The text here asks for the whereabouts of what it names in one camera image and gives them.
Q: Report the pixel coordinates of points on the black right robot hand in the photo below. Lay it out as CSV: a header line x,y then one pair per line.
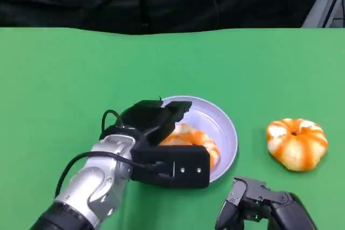
x,y
269,197

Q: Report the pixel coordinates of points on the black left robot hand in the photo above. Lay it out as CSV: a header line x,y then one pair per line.
x,y
151,118

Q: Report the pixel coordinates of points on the orange and white bread roll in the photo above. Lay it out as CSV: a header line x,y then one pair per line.
x,y
194,137
296,146

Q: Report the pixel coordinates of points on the green table cloth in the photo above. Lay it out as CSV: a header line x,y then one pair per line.
x,y
172,63

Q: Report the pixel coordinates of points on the lilac plate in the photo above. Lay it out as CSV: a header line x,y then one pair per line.
x,y
215,122

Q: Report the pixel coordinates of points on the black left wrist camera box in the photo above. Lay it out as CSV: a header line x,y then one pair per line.
x,y
186,165

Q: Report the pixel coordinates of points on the grey metal frame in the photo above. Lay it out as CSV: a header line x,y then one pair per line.
x,y
327,1

